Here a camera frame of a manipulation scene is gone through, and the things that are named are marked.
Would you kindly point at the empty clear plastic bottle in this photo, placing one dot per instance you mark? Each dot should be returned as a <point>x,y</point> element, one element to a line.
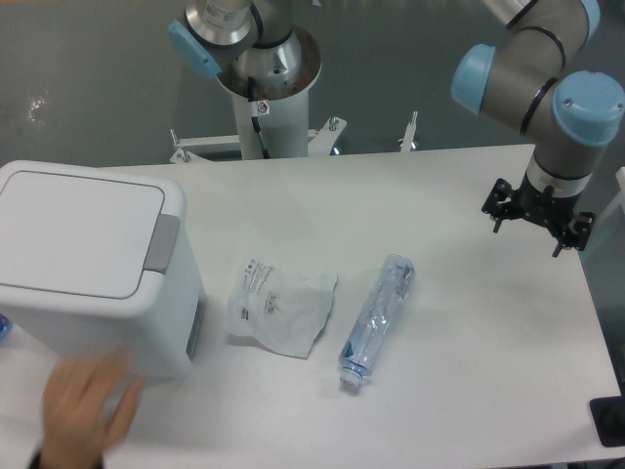
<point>382,306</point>

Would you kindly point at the black device at table edge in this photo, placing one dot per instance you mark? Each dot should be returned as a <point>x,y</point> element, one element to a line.
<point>608,416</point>

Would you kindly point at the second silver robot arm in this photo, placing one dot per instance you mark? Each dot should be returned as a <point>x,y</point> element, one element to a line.
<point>253,38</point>

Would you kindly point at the blue object behind trash can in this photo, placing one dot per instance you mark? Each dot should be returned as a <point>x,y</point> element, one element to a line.
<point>5,327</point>

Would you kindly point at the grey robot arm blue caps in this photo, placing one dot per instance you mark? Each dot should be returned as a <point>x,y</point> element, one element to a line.
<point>570,119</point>

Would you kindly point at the white trash can body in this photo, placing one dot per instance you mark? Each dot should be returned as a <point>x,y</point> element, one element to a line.
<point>158,324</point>

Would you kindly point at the grey lid push button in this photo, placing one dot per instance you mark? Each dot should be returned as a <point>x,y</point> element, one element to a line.
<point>162,243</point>

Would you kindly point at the crumpled white plastic bag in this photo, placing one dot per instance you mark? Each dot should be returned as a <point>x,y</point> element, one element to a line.
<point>281,310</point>

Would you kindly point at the blurred human hand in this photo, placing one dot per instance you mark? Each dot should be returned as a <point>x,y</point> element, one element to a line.
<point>77,431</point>

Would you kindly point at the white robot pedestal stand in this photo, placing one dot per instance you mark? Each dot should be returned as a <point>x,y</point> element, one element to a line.
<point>272,114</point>

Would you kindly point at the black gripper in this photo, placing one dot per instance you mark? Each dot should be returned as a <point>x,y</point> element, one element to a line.
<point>542,208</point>

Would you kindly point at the white trash can lid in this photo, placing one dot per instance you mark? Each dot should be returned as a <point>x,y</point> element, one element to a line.
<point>82,236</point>

